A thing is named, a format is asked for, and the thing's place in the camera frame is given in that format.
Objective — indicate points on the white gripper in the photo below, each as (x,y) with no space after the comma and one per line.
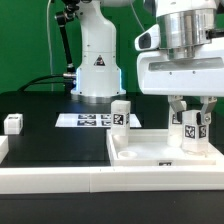
(201,76)

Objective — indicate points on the white square tabletop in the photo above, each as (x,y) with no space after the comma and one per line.
(148,147)

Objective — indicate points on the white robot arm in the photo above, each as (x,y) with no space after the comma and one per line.
(181,55)

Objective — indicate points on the white tag marker sheet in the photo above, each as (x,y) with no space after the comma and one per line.
(90,120)

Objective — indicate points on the white left fence piece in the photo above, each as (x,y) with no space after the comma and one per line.
(3,147)

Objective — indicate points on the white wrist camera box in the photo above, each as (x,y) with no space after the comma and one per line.
(148,40)

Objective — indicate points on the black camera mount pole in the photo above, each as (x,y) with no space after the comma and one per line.
(62,18)

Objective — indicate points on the white front fence wall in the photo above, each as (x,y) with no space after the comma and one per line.
(110,179)

